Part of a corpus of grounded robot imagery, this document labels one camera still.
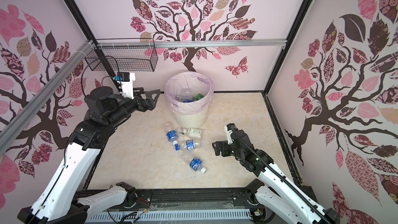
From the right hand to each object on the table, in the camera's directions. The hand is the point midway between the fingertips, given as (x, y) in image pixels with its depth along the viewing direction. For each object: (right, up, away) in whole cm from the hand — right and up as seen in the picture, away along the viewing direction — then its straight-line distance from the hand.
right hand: (219, 142), depth 77 cm
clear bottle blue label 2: (-27, +1, +13) cm, 30 cm away
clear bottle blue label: (-20, +25, +24) cm, 40 cm away
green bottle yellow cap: (-11, +24, +21) cm, 34 cm away
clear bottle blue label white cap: (-13, -12, +3) cm, 18 cm away
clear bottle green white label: (-15, +2, +16) cm, 22 cm away
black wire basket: (-72, +56, +45) cm, 102 cm away
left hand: (-29, +23, -16) cm, 40 cm away
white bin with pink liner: (-14, +13, +7) cm, 21 cm away
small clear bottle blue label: (-16, -4, +10) cm, 19 cm away
